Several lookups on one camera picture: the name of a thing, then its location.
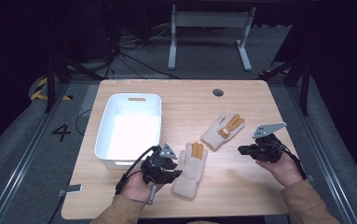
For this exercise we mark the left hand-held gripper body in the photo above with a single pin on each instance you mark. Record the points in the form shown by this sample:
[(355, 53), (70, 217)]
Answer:
[(156, 165)]

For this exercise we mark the aluminium floor rail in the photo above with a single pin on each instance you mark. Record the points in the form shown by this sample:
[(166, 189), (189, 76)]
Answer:
[(325, 161), (24, 155)]

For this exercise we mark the beige glove with orange fingers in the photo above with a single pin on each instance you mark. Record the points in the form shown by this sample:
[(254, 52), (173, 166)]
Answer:
[(191, 174)]

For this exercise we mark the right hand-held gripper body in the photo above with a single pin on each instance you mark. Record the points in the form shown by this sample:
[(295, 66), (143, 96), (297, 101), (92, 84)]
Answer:
[(267, 151)]

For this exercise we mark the person's left hand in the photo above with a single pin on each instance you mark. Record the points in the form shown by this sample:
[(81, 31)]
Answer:
[(137, 188)]

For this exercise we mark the small metal table bracket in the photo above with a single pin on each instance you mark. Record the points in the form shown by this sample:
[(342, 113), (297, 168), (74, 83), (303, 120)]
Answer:
[(72, 188), (311, 178)]

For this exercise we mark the yellow black hazard tape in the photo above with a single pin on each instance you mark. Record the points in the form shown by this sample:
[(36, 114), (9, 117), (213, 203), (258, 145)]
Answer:
[(39, 90)]

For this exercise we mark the white plastic bin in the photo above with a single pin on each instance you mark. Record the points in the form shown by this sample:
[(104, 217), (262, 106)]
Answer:
[(129, 133)]

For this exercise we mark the person's right hand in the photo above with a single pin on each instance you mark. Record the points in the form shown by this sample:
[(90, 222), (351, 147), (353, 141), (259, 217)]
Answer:
[(286, 172)]

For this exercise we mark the black metal stand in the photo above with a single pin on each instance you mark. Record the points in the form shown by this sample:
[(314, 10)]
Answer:
[(51, 84), (304, 84)]

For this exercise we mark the beige glove with bear patch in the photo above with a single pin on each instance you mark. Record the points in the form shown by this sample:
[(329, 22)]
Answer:
[(216, 137)]

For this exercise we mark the grey metal desk frame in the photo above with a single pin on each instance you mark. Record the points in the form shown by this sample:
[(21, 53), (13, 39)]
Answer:
[(210, 19)]

